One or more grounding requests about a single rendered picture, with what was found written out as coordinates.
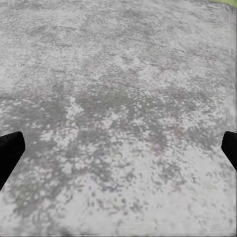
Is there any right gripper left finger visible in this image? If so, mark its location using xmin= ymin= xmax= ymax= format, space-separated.
xmin=0 ymin=131 xmax=26 ymax=190

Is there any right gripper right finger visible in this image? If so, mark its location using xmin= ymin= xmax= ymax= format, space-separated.
xmin=221 ymin=131 xmax=237 ymax=171

